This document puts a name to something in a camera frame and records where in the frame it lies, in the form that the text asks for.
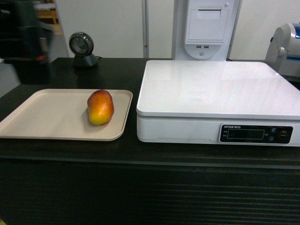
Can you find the dark red mango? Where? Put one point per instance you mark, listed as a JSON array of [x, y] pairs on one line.
[[100, 107]]

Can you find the black slatted checkout counter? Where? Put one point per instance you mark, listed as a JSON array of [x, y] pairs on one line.
[[129, 182]]

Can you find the round black barcode scanner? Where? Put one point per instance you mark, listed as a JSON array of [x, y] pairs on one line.
[[82, 45]]

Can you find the white POS terminal stand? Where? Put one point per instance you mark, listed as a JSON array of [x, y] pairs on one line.
[[203, 29]]

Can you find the beige plastic tray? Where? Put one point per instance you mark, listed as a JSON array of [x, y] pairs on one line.
[[62, 114]]

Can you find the grey partition pole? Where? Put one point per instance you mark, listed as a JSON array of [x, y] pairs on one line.
[[145, 28]]

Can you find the wooden shelf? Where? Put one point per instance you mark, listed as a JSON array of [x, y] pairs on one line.
[[47, 12]]

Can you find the white label printer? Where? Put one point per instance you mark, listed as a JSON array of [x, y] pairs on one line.
[[283, 54]]

